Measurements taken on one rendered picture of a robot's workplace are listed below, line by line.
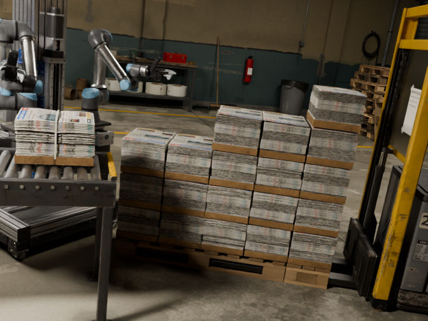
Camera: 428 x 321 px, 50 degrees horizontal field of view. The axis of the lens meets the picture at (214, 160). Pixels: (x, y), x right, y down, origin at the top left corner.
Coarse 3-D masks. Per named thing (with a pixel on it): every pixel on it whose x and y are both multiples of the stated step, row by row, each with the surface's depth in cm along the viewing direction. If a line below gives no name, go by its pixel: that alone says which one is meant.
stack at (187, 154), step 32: (128, 160) 295; (160, 160) 293; (192, 160) 292; (224, 160) 289; (256, 160) 288; (288, 160) 287; (128, 192) 301; (160, 192) 299; (192, 192) 296; (224, 192) 294; (256, 192) 292; (128, 224) 307; (160, 224) 305; (192, 224) 303; (224, 224) 300; (128, 256) 312; (192, 256) 308; (224, 256) 307
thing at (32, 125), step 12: (24, 108) 243; (36, 108) 246; (24, 120) 220; (36, 120) 222; (48, 120) 224; (24, 132) 222; (36, 132) 224; (48, 132) 225; (24, 144) 224; (36, 144) 226; (48, 144) 227
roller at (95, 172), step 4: (96, 156) 257; (96, 160) 248; (96, 164) 242; (92, 168) 236; (96, 168) 235; (92, 172) 230; (96, 172) 229; (100, 172) 237; (92, 176) 224; (96, 176) 223; (100, 176) 227
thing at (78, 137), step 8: (64, 112) 247; (72, 112) 249; (80, 112) 251; (88, 112) 254; (64, 120) 228; (72, 120) 230; (80, 120) 232; (88, 120) 234; (64, 128) 226; (72, 128) 228; (80, 128) 229; (88, 128) 230; (64, 136) 228; (72, 136) 228; (80, 136) 230; (88, 136) 231; (64, 144) 229; (72, 144) 230; (80, 144) 231; (88, 144) 232; (64, 152) 230; (72, 152) 231; (80, 152) 233; (88, 152) 234
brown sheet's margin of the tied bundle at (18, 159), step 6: (18, 156) 224; (24, 156) 225; (30, 156) 226; (36, 156) 226; (42, 156) 227; (18, 162) 225; (24, 162) 226; (30, 162) 227; (36, 162) 228; (42, 162) 228
